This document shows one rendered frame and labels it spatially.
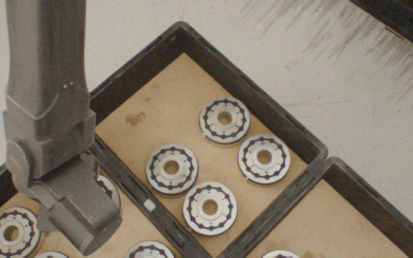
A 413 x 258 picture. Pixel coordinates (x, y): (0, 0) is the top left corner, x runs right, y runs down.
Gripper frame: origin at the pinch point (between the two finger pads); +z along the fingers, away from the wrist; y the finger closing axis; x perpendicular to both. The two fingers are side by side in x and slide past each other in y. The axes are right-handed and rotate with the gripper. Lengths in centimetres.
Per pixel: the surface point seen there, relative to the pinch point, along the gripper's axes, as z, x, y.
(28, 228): 18.8, 14.8, -1.9
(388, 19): 78, -83, 84
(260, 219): 11.1, -27.5, 0.1
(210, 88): 22.1, -18.3, 29.2
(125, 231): 21.6, -2.8, -1.4
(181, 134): 21.9, -12.7, 18.6
